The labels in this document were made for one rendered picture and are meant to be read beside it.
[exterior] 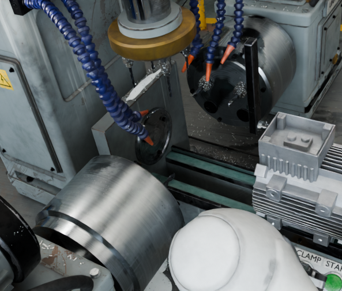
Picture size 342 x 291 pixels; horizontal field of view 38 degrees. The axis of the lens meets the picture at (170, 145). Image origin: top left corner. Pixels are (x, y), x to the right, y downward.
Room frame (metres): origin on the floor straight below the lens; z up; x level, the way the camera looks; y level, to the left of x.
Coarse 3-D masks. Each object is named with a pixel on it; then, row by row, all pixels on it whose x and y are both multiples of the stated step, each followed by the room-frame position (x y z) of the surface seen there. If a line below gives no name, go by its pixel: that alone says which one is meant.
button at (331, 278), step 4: (328, 276) 0.45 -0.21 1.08; (332, 276) 0.45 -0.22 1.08; (336, 276) 0.45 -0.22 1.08; (328, 280) 0.45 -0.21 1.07; (332, 280) 0.45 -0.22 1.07; (336, 280) 0.44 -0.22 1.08; (340, 280) 0.44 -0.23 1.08; (328, 284) 0.44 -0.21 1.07; (332, 284) 0.44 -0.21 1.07; (336, 284) 0.44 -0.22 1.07; (340, 284) 0.44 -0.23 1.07; (328, 288) 0.44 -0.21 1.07; (332, 288) 0.44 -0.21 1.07; (336, 288) 0.43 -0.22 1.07; (340, 288) 0.43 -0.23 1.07
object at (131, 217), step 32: (96, 160) 0.76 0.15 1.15; (128, 160) 0.73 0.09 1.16; (64, 192) 0.68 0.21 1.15; (96, 192) 0.65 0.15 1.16; (128, 192) 0.65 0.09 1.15; (160, 192) 0.67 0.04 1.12; (64, 224) 0.60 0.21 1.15; (96, 224) 0.59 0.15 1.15; (128, 224) 0.60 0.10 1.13; (160, 224) 0.62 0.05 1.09; (96, 256) 0.54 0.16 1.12; (128, 256) 0.55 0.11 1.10; (160, 256) 0.59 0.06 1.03; (128, 288) 0.53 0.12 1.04
